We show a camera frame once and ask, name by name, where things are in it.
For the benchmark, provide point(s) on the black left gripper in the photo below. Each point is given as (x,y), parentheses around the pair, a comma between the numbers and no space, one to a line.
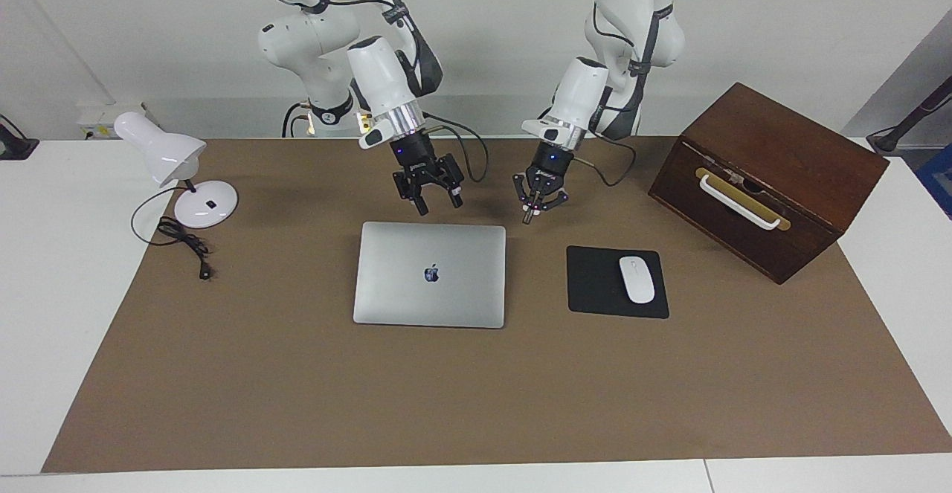
(550,166)

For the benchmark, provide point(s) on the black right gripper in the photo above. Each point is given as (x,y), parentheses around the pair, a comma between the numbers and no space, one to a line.
(413,155)

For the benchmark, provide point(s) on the silver grey laptop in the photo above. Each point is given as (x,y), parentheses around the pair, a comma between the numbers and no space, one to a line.
(461,285)

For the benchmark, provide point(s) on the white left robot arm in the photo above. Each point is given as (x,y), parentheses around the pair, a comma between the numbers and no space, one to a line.
(584,99)

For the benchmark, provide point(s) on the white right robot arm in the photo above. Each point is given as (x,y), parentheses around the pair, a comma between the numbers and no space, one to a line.
(379,76)

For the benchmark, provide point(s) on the black mouse pad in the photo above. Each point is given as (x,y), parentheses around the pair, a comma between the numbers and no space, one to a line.
(595,285)

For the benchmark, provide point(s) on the white computer mouse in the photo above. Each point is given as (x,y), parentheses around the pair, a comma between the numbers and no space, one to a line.
(637,281)

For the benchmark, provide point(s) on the brown table mat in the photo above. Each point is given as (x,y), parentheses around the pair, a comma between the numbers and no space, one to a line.
(446,404)

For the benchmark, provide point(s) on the dark brown wooden box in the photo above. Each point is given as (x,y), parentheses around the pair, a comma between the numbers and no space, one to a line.
(788,143)

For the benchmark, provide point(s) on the white desk lamp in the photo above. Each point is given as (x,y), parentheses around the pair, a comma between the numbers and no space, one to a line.
(160,147)

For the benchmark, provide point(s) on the black stand leg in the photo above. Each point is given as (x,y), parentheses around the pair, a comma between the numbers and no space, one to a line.
(922,110)

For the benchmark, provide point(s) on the blue object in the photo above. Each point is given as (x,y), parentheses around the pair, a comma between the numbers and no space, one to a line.
(938,181)

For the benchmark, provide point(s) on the black clamp object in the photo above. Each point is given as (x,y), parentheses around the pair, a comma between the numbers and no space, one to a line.
(15,147)

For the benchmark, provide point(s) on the white wall socket strip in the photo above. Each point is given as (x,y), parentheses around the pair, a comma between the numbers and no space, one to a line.
(97,125)

